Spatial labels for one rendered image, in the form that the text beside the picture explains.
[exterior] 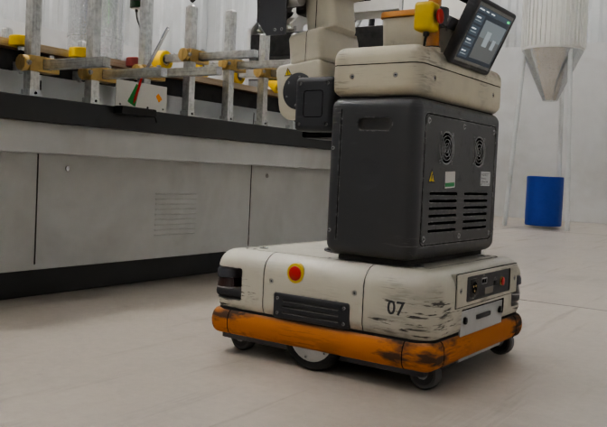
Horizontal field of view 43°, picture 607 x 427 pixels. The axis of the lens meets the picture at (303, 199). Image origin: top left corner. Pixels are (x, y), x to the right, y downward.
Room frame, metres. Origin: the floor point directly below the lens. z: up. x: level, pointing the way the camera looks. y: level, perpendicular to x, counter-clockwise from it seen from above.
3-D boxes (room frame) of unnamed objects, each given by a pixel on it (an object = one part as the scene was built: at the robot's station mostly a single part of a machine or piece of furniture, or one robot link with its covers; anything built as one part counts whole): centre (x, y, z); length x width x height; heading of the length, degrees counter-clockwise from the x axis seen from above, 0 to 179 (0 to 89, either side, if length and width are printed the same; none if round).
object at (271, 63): (3.34, 0.28, 0.95); 0.50 x 0.04 x 0.04; 57
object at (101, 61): (2.48, 0.80, 0.80); 0.43 x 0.03 x 0.04; 57
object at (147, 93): (2.88, 0.62, 0.75); 0.26 x 0.01 x 0.10; 147
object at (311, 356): (1.94, -0.05, 0.09); 0.18 x 0.05 x 0.18; 55
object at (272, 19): (2.33, 0.03, 0.99); 0.28 x 0.16 x 0.22; 145
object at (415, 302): (2.16, -0.21, 0.16); 0.67 x 0.64 x 0.25; 55
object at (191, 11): (3.12, 0.48, 0.91); 0.04 x 0.04 x 0.48; 57
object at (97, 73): (2.72, 0.75, 0.81); 0.14 x 0.06 x 0.05; 147
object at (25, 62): (2.52, 0.88, 0.81); 0.14 x 0.06 x 0.05; 147
